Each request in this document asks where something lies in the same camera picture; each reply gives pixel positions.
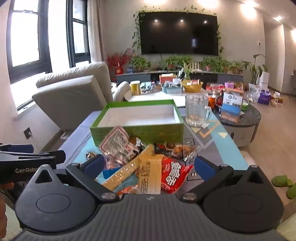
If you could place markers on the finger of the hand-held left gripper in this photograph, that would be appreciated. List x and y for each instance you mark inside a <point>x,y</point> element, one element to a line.
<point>23,148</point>
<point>46,155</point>

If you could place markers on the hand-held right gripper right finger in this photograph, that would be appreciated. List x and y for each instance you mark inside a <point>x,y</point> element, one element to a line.
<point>204,166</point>

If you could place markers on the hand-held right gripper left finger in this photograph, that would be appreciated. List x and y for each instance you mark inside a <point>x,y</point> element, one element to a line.
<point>93,165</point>

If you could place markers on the red snack packet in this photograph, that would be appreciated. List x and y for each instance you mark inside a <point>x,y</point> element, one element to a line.
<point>174,173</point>

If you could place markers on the long yellow snack packet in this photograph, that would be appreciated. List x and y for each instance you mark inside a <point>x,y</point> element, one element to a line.
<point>127,170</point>

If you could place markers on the green cardboard box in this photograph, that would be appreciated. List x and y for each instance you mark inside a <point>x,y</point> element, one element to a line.
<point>138,132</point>

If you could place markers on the wide yellow snack packet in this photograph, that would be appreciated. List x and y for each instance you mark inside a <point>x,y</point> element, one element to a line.
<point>149,176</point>

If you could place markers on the clear packet of brown snacks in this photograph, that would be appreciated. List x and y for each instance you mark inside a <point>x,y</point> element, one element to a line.
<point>182,151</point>

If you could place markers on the blue snack packet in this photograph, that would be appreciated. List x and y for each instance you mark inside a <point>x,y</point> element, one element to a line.
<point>111,172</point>

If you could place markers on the blue patterned tablecloth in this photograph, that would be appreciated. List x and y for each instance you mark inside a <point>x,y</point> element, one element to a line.
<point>215,139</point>

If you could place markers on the white red-label snack packet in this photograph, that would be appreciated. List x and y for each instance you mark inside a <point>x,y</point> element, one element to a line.
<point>115,143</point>

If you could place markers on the dark small snack packet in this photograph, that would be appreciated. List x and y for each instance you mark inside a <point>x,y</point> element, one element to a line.
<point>165,146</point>

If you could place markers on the glass mug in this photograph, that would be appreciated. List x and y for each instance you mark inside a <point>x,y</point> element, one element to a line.
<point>196,109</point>

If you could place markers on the blue brown flat box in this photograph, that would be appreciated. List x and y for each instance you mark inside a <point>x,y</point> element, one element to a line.
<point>229,113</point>

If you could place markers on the beige sofa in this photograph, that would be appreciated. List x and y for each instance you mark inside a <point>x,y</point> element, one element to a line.
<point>74,97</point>

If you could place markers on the dark marble round table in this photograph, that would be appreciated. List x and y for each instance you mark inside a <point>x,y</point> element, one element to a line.
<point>248,115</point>

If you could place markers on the white blue carton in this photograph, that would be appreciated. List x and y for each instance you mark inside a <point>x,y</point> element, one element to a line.
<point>232,99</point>

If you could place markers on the red flat box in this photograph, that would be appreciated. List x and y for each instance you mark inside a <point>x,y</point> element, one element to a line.
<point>215,87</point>

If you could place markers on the yellow wicker basket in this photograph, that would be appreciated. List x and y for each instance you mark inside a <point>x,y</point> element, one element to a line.
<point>192,87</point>

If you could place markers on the grey organizer tray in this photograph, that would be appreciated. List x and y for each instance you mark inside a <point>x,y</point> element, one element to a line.
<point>172,90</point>

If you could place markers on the white round table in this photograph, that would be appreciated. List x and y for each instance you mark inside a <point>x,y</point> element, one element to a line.
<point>159,96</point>

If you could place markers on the pink small box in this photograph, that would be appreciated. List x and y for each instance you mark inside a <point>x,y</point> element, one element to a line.
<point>229,85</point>

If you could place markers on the yellow can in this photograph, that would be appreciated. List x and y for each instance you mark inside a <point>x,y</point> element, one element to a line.
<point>135,88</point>

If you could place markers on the purple gift bag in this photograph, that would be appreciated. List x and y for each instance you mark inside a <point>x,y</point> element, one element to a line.
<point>265,98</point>

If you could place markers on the white bag with green print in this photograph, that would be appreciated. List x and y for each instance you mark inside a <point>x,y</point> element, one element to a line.
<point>254,88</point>

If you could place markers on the pile of dark small packets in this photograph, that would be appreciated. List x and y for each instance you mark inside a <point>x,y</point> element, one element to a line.
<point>150,87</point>

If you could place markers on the orange tissue box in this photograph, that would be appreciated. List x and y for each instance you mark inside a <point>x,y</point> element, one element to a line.
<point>166,78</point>

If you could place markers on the spider plant in vase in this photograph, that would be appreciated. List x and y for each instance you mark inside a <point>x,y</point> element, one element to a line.
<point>186,69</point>

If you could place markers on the white picket fence ornament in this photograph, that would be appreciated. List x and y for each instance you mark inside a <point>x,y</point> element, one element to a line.
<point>195,66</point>

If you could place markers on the grey television cabinet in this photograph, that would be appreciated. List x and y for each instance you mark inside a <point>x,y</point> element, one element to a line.
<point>143,76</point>

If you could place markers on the green potted plant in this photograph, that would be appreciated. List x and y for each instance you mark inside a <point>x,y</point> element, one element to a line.
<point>223,65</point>
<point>140,62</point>
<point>206,63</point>
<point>171,62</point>
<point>236,67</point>

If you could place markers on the white air purifier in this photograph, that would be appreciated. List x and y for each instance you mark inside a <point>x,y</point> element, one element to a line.
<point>264,80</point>

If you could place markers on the red flower arrangement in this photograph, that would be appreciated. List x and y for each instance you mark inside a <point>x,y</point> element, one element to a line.
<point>119,60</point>

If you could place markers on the large leafed floor plant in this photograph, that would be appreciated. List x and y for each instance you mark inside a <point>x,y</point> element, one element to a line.
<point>254,69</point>

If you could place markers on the black framed window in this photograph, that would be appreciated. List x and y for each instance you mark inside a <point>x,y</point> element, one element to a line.
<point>25,32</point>
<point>79,30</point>

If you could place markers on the white curtain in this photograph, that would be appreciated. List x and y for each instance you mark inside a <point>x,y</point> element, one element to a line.
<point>93,32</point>

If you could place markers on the green hanging vine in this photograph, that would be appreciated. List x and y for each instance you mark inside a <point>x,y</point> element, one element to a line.
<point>136,30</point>

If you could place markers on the wall socket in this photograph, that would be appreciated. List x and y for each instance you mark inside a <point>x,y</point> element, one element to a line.
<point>28,133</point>

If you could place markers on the wall television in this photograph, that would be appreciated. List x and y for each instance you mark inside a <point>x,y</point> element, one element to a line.
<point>178,32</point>

